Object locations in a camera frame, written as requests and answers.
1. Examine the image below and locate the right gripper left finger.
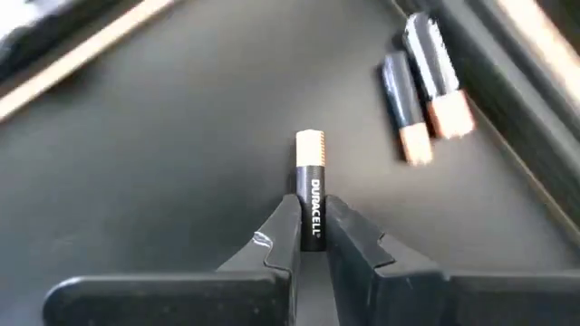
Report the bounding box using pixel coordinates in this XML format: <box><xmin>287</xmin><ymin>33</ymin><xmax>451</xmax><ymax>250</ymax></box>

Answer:
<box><xmin>42</xmin><ymin>193</ymin><xmax>304</xmax><ymax>326</ymax></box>

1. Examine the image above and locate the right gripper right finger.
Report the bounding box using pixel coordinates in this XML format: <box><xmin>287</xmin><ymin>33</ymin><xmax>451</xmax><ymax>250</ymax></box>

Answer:
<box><xmin>324</xmin><ymin>194</ymin><xmax>580</xmax><ymax>326</ymax></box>

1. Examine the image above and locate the black copper-top battery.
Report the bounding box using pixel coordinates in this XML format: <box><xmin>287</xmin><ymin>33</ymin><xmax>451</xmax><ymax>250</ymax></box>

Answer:
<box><xmin>401</xmin><ymin>11</ymin><xmax>477</xmax><ymax>140</ymax></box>
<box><xmin>379</xmin><ymin>49</ymin><xmax>435</xmax><ymax>168</ymax></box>
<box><xmin>295</xmin><ymin>129</ymin><xmax>327</xmax><ymax>253</ymax></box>

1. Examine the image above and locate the black table mat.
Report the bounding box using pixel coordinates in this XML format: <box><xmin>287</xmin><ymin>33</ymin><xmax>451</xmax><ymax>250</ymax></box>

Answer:
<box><xmin>0</xmin><ymin>0</ymin><xmax>580</xmax><ymax>326</ymax></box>

